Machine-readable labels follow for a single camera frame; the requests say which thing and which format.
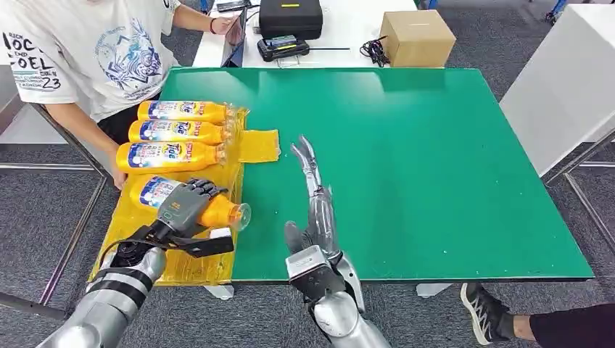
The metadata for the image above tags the person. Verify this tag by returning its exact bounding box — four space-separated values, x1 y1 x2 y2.
460 281 615 348
0 0 236 191

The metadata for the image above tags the person's right hand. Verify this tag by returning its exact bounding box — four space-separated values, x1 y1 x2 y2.
109 163 129 191

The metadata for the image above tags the white side table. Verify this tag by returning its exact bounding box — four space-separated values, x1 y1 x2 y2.
499 4 615 255

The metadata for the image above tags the brown cardboard box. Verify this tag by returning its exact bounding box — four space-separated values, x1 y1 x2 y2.
379 9 457 68

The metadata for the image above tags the person's left hand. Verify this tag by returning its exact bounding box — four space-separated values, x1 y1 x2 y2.
211 15 236 36

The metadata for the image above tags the black white sneaker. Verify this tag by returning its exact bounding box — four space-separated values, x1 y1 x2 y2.
460 281 516 347

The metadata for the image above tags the grey metal-framed table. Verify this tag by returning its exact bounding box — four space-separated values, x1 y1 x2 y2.
0 65 114 322

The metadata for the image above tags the black handheld controller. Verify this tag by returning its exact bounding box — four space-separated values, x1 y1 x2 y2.
257 35 311 63

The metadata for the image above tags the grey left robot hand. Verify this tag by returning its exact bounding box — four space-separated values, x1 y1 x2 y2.
154 178 229 240

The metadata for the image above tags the orange drink bottle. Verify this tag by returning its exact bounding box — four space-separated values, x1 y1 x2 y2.
128 118 236 146
129 173 252 233
116 140 228 175
137 99 237 125

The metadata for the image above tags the black carrying case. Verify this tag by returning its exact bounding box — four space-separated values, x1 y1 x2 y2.
258 0 323 41

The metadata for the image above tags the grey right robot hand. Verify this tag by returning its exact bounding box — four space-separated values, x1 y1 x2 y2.
283 135 344 263

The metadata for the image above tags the white table foot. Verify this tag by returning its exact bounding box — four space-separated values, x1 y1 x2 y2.
415 283 454 299
204 285 236 302

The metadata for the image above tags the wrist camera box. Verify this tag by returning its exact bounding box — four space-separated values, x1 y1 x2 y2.
285 246 346 302
182 227 236 260

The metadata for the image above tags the blue chair base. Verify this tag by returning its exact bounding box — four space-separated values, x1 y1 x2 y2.
545 0 569 25

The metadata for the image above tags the green table mat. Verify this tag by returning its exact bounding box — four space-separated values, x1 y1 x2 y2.
158 67 595 283

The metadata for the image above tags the yellow plastic sheet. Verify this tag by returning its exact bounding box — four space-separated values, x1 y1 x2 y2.
88 106 281 288

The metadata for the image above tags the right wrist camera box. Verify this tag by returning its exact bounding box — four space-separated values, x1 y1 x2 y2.
285 246 346 302

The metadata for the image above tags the white desk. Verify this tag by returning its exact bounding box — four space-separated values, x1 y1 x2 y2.
191 0 418 69

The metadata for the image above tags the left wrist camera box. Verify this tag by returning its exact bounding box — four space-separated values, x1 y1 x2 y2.
182 227 236 260

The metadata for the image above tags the dark phone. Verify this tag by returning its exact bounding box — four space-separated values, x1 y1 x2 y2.
216 0 252 14

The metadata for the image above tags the black cable bundle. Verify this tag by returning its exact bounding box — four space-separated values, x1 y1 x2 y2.
359 35 391 67

